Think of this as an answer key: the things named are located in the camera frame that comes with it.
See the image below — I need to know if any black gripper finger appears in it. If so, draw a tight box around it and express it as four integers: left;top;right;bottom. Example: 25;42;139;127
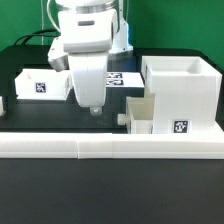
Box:
90;107;102;116

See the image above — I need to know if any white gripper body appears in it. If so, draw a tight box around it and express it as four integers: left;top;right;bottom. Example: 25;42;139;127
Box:
68;52;108;107

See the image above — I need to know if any white front drawer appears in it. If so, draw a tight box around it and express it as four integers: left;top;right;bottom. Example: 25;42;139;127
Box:
117;97;154;134

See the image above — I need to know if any white drawer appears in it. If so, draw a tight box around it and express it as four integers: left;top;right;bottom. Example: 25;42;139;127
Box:
14;69;72;101
117;97;154;134

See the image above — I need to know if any white drawer cabinet box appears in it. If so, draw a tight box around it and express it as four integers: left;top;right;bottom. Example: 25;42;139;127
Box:
141;56;222;134

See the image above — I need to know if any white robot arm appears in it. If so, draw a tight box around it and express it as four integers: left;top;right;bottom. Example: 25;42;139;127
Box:
48;0;133;115

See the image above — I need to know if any white rear drawer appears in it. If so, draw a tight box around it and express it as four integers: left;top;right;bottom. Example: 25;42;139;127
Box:
14;69;72;101

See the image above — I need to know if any white fiducial marker sheet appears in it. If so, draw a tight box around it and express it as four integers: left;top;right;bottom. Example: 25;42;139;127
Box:
106;72;144;88

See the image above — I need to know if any white L-shaped boundary rail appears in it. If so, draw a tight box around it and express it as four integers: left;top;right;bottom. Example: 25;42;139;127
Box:
0;133;224;159

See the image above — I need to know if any black cable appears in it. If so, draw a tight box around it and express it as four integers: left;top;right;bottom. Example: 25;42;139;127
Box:
13;28;61;47

